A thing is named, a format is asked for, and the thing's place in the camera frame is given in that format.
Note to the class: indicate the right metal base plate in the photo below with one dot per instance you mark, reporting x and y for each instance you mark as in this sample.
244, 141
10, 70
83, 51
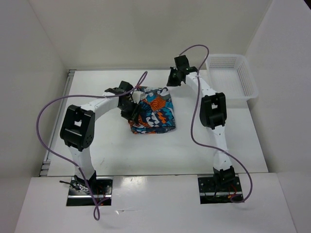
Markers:
211, 194

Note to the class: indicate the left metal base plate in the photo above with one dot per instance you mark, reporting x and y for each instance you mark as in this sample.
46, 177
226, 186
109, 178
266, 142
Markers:
79, 195

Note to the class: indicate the aluminium table edge rail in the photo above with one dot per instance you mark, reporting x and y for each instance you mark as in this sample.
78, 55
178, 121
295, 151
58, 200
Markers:
46, 161

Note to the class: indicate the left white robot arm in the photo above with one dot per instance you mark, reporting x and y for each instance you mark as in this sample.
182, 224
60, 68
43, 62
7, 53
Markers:
78, 128

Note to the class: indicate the white perforated plastic basket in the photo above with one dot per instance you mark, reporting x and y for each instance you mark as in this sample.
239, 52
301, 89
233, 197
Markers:
231, 74

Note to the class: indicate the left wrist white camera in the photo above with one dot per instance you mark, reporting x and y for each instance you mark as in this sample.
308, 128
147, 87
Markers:
137, 96

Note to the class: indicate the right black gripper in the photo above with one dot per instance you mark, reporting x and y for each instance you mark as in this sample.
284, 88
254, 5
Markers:
171, 82

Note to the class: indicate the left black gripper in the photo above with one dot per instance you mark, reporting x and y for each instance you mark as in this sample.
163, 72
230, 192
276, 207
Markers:
135, 118

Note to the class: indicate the colourful patterned shorts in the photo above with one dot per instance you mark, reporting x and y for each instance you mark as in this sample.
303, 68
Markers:
156, 113

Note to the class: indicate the metal base plate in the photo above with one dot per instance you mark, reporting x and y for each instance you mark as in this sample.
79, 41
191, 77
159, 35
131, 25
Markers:
79, 195
211, 194

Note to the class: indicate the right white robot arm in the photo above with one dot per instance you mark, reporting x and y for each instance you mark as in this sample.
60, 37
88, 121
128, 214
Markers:
212, 113

